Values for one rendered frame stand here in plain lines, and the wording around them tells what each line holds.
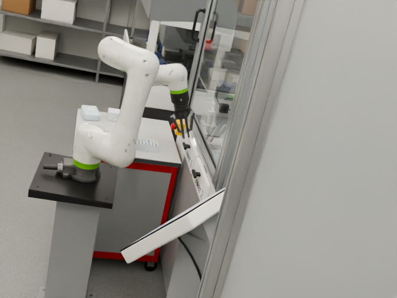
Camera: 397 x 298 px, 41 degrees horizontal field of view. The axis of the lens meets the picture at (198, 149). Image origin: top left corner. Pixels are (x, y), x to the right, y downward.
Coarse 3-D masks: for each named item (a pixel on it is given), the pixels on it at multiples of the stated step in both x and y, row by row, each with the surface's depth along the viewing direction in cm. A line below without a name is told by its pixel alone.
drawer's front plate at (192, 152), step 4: (188, 140) 283; (192, 140) 280; (192, 144) 275; (188, 148) 280; (192, 148) 272; (184, 152) 289; (188, 152) 279; (192, 152) 271; (196, 152) 267; (188, 156) 278; (192, 156) 270; (196, 156) 264; (188, 160) 277; (192, 160) 269; (188, 164) 276; (192, 164) 268; (192, 168) 267
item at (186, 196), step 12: (180, 144) 311; (180, 156) 307; (180, 168) 303; (180, 180) 299; (192, 180) 271; (180, 192) 295; (192, 192) 268; (180, 204) 291; (192, 204) 265; (168, 216) 318; (168, 252) 305; (168, 264) 301; (168, 276) 297
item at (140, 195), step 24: (144, 120) 340; (168, 144) 312; (120, 168) 289; (144, 168) 291; (168, 168) 293; (120, 192) 295; (144, 192) 297; (168, 192) 300; (120, 216) 301; (144, 216) 304; (96, 240) 305; (120, 240) 308; (144, 264) 322
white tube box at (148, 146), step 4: (140, 140) 300; (144, 140) 301; (148, 140) 303; (136, 144) 294; (140, 144) 295; (144, 144) 295; (148, 144) 297; (152, 144) 298; (156, 144) 300; (136, 148) 295; (140, 148) 296; (144, 148) 296; (148, 148) 296; (152, 148) 297; (156, 148) 297; (156, 152) 298
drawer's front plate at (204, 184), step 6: (198, 162) 256; (198, 168) 254; (192, 174) 265; (204, 174) 245; (198, 180) 251; (204, 180) 240; (204, 186) 239; (198, 192) 248; (204, 192) 238; (204, 198) 238
